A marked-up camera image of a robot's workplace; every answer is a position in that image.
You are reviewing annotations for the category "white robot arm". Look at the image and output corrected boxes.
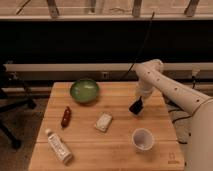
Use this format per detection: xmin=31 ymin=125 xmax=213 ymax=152
xmin=135 ymin=59 xmax=213 ymax=171

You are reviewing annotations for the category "white sponge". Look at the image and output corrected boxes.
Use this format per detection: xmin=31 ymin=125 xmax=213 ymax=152
xmin=95 ymin=113 xmax=113 ymax=132

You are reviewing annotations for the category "white paper cup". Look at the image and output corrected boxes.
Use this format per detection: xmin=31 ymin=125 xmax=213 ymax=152
xmin=131 ymin=128 xmax=155 ymax=152

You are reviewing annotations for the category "green bowl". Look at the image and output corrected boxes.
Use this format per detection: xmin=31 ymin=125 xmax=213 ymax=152
xmin=70 ymin=78 xmax=99 ymax=103

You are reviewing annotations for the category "white plastic bottle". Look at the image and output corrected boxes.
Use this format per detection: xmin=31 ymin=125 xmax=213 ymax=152
xmin=45 ymin=129 xmax=73 ymax=164

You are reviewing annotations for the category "black office chair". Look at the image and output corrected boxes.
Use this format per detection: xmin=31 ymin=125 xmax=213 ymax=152
xmin=0 ymin=64 xmax=36 ymax=149

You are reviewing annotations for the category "black hanging cable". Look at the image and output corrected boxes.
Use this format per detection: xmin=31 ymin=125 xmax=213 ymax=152
xmin=118 ymin=11 xmax=156 ymax=81

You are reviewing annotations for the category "wooden window frame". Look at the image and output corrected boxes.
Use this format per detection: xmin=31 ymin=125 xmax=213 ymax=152
xmin=0 ymin=0 xmax=213 ymax=21

